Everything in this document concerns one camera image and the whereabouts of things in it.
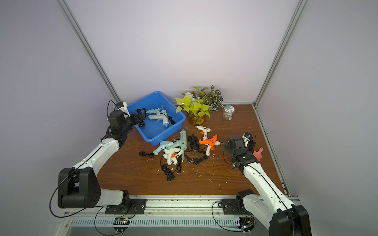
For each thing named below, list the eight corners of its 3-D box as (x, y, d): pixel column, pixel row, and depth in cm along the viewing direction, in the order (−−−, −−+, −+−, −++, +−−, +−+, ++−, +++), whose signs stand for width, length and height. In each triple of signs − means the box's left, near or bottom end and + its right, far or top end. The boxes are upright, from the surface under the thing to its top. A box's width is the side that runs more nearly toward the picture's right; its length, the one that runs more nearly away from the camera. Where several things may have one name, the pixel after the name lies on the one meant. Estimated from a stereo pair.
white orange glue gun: (161, 165, 88) (160, 163, 86) (163, 150, 94) (162, 148, 92) (181, 164, 88) (181, 163, 86) (182, 150, 94) (182, 148, 92)
